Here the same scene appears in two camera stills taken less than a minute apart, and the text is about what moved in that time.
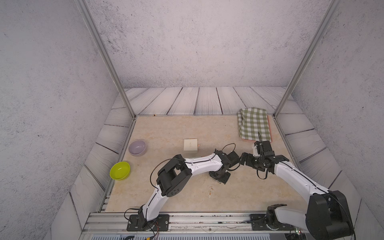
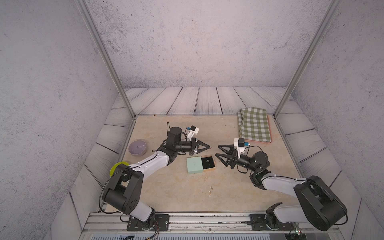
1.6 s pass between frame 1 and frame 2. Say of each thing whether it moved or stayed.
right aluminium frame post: stayed
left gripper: moved
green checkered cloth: stayed
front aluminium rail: stayed
